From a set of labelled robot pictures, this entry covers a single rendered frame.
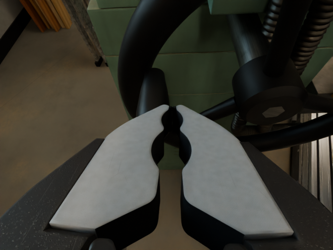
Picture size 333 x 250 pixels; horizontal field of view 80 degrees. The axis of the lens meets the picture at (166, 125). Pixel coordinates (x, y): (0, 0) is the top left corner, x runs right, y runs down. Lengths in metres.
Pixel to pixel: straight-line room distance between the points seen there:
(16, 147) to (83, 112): 0.39
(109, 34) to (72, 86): 1.08
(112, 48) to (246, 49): 0.24
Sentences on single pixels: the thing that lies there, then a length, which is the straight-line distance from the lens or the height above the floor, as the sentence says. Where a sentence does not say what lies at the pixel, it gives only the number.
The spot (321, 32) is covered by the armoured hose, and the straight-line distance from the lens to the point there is 0.28.
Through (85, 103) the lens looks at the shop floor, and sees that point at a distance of 1.32.
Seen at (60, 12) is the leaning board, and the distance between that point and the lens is 1.86.
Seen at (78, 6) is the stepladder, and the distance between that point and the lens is 1.28.
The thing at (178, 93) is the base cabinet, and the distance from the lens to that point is 0.48.
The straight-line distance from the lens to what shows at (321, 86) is 0.56.
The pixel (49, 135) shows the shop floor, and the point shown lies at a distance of 1.29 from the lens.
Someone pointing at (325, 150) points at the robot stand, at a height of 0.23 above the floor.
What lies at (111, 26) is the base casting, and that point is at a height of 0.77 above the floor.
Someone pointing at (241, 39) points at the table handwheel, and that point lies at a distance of 0.26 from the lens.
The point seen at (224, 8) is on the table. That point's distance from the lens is 0.25.
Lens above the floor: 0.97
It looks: 60 degrees down
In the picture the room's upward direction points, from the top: 4 degrees counter-clockwise
